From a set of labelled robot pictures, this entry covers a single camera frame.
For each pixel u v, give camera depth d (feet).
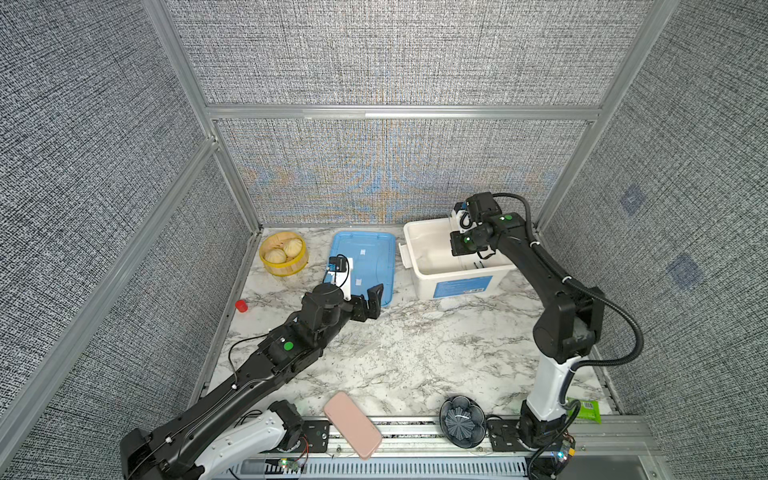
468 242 2.50
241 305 3.13
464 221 2.61
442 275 2.86
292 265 3.38
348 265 1.92
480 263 3.50
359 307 2.02
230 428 1.79
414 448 2.40
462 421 2.46
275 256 3.38
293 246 3.41
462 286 3.03
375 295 2.03
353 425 2.41
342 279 1.95
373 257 3.61
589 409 2.51
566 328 1.62
